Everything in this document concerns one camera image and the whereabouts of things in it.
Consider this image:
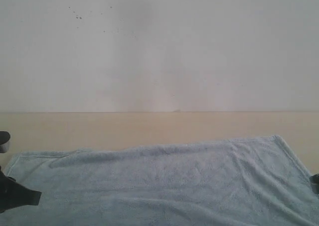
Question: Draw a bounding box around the light blue fleece towel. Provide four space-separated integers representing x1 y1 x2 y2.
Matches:
0 135 319 226

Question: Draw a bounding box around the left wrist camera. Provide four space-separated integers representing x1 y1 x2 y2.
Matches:
0 131 11 154

